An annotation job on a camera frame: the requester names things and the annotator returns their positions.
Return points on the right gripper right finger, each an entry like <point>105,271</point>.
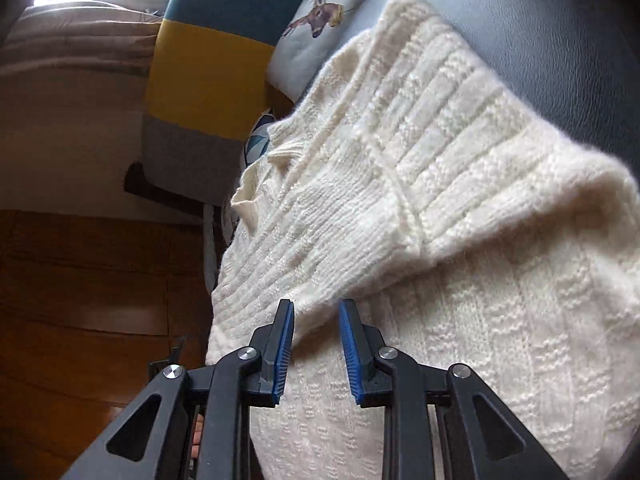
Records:
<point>437,421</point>

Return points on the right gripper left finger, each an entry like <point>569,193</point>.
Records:
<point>193,424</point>

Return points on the white knitted sweater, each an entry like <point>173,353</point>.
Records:
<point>465,227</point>

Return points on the grey yellow blue armchair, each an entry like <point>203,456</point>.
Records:
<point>206,89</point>

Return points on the black leather massage table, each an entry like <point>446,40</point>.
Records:
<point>576,62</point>

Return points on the deer print cushion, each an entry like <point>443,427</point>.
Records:
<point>306,43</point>

